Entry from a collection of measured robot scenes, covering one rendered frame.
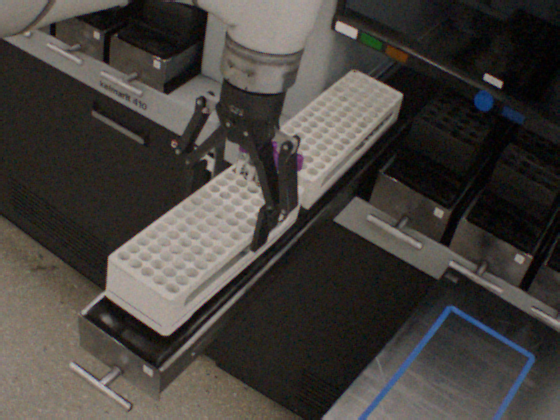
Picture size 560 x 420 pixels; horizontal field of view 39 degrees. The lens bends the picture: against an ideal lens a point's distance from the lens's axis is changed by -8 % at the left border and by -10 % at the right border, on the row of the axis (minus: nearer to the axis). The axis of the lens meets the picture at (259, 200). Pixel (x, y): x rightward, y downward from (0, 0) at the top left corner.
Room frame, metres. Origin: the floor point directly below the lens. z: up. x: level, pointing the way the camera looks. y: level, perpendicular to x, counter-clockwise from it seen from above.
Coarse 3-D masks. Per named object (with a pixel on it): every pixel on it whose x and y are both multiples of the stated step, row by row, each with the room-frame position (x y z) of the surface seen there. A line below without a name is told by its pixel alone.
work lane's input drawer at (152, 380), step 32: (352, 192) 0.98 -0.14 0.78; (320, 224) 0.90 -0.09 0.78; (288, 256) 0.82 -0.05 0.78; (224, 288) 0.73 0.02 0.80; (256, 288) 0.75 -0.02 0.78; (96, 320) 0.62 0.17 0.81; (128, 320) 0.62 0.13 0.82; (192, 320) 0.66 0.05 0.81; (224, 320) 0.69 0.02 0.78; (96, 352) 0.62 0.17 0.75; (128, 352) 0.59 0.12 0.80; (160, 352) 0.59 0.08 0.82; (192, 352) 0.63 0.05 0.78; (96, 384) 0.56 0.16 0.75; (160, 384) 0.57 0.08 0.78
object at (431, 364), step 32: (448, 288) 0.77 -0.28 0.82; (480, 288) 0.78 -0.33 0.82; (416, 320) 0.71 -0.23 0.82; (448, 320) 0.72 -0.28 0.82; (480, 320) 0.72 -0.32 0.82; (512, 320) 0.73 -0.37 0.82; (384, 352) 0.65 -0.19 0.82; (416, 352) 0.65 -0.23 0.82; (448, 352) 0.66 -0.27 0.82; (480, 352) 0.67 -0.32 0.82; (512, 352) 0.68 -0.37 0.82; (544, 352) 0.68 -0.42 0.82; (352, 384) 0.59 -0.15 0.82; (384, 384) 0.60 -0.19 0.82; (416, 384) 0.60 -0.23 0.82; (448, 384) 0.61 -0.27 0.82; (480, 384) 0.61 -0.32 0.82; (512, 384) 0.62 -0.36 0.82; (544, 384) 0.63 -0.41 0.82; (352, 416) 0.54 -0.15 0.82; (384, 416) 0.55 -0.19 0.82; (416, 416) 0.55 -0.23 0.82; (448, 416) 0.56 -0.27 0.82; (480, 416) 0.56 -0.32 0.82; (512, 416) 0.57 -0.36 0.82; (544, 416) 0.58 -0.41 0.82
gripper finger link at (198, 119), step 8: (200, 96) 0.83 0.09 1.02; (200, 104) 0.82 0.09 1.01; (200, 112) 0.82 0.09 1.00; (192, 120) 0.82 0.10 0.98; (200, 120) 0.82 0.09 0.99; (192, 128) 0.82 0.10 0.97; (200, 128) 0.83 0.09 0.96; (184, 136) 0.82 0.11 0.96; (192, 136) 0.82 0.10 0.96; (176, 144) 0.83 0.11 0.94; (184, 144) 0.82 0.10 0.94; (192, 144) 0.84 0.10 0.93; (176, 152) 0.82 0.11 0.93
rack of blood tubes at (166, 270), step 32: (224, 192) 0.83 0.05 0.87; (256, 192) 0.85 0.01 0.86; (160, 224) 0.74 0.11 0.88; (192, 224) 0.76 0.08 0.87; (224, 224) 0.76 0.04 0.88; (288, 224) 0.84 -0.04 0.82; (128, 256) 0.67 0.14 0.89; (160, 256) 0.68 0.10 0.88; (192, 256) 0.70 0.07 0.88; (224, 256) 0.70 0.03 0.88; (256, 256) 0.78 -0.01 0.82; (128, 288) 0.64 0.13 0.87; (160, 288) 0.63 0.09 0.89; (192, 288) 0.65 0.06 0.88; (160, 320) 0.61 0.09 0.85
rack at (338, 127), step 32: (320, 96) 1.09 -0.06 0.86; (352, 96) 1.12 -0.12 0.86; (384, 96) 1.13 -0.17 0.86; (288, 128) 1.00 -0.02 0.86; (320, 128) 1.02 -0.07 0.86; (352, 128) 1.03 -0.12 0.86; (384, 128) 1.10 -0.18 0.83; (320, 160) 0.94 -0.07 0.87; (352, 160) 1.00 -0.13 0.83; (320, 192) 0.92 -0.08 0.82
